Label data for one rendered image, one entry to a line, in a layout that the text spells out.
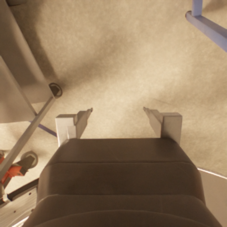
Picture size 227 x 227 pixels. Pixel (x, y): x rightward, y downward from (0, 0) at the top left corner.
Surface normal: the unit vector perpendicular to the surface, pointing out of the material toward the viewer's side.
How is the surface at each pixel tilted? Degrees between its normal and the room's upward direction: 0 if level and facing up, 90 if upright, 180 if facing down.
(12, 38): 0
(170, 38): 0
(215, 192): 90
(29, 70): 0
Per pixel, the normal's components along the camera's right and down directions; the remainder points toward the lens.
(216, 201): -0.22, -0.77
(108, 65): -0.12, 0.63
